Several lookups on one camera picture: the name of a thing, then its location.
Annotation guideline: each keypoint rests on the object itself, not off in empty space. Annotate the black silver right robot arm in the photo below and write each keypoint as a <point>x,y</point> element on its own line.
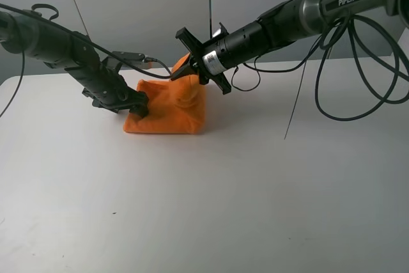
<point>278,27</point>

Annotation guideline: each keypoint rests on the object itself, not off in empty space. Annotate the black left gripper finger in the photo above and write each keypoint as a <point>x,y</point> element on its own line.
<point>138,98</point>
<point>140,110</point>

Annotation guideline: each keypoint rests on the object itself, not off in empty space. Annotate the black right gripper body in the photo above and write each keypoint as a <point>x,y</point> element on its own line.
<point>213,58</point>

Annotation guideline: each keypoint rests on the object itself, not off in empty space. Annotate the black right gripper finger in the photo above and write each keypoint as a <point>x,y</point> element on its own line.
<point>181,70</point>
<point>191,57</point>

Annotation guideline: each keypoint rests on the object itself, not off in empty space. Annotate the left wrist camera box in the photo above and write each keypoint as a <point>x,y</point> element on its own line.
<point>135,59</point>

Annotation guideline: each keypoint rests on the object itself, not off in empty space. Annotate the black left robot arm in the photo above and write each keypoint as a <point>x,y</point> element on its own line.
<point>27,32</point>

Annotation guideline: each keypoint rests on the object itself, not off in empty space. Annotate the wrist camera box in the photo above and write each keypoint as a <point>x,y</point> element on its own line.
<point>219,31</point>
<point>135,59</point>

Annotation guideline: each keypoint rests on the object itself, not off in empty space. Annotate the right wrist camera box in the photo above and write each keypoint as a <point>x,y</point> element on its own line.
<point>219,31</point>

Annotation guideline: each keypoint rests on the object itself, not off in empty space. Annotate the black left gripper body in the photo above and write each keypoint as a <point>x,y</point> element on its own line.
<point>106,87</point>

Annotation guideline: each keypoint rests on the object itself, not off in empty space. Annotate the orange terry towel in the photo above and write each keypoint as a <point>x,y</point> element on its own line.
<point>175,107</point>

